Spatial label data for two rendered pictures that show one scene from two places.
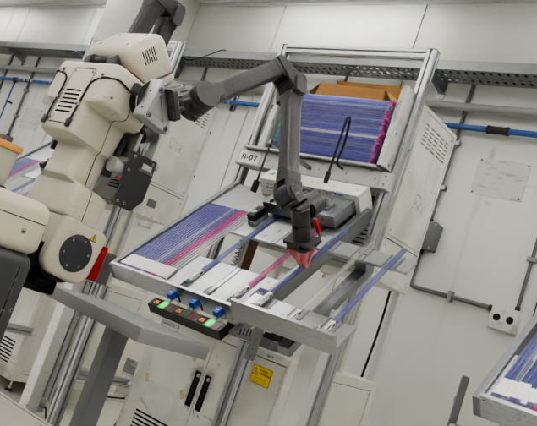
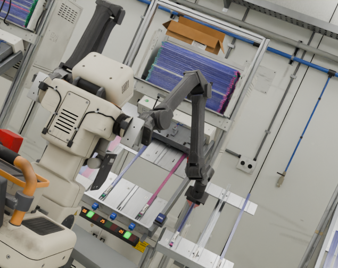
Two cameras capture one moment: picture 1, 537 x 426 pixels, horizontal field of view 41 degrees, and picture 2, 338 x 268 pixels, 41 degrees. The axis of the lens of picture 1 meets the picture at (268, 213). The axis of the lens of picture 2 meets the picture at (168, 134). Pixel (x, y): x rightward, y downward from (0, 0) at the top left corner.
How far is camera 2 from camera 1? 1.13 m
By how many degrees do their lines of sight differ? 26
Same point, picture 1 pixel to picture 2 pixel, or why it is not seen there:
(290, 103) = (200, 105)
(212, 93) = (167, 118)
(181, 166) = (56, 51)
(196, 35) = not seen: outside the picture
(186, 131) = (62, 26)
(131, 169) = (104, 165)
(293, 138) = (201, 132)
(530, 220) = (270, 107)
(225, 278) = (129, 194)
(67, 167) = (63, 170)
